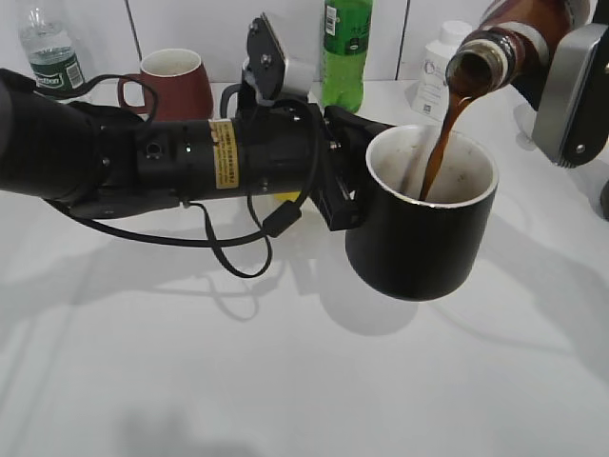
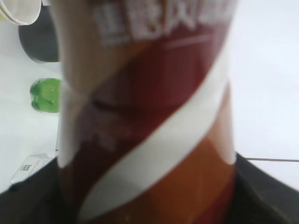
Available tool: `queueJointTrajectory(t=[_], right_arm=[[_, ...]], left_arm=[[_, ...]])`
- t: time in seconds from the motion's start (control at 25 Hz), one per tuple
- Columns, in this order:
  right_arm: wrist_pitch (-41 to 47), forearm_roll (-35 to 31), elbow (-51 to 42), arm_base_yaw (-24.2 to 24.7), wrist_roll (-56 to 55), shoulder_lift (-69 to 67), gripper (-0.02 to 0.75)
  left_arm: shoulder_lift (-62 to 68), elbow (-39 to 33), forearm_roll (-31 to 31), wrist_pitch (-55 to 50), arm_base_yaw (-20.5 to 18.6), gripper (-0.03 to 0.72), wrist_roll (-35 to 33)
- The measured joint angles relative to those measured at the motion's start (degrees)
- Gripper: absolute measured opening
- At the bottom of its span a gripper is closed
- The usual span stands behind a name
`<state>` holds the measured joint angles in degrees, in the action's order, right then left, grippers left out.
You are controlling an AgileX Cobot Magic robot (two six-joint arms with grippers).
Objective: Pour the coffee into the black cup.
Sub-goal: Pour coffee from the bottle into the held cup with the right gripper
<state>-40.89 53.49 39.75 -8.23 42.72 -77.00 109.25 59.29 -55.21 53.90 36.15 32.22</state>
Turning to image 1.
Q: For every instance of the yellow paper cup stack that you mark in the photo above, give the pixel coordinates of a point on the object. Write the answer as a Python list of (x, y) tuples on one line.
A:
[(286, 196)]

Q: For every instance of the white ceramic mug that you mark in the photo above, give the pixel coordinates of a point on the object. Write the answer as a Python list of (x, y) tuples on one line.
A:
[(525, 118)]

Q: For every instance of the black ceramic mug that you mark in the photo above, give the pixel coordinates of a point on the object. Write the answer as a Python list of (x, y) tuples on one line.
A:
[(418, 250)]

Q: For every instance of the dark red ceramic mug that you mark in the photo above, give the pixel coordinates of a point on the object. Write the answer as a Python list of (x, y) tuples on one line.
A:
[(179, 78)]

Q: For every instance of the dark grey ceramic mug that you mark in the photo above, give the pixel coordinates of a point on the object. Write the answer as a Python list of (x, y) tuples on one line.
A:
[(234, 90)]

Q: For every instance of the brown coffee drink bottle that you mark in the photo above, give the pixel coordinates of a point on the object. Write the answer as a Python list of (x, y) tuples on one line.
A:
[(514, 39)]

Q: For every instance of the dark object at right edge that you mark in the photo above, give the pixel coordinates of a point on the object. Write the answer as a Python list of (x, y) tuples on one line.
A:
[(604, 201)]

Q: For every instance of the clear water bottle green label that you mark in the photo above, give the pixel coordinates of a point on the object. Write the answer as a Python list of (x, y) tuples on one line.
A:
[(48, 47)]

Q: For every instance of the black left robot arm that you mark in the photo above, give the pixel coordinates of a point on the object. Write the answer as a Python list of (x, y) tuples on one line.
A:
[(104, 162)]

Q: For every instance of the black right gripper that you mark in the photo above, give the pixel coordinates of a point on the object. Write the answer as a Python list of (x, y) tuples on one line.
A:
[(532, 84)]

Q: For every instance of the white milk carton bottle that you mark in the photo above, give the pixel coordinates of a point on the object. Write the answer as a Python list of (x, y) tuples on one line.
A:
[(431, 96)]

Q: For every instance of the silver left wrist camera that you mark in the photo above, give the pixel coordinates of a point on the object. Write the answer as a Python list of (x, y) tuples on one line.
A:
[(279, 62)]

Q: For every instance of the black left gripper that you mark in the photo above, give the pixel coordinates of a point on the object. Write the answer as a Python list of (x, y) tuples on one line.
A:
[(293, 147)]

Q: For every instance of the green soda bottle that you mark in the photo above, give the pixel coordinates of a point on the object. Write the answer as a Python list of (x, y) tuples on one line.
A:
[(347, 27)]

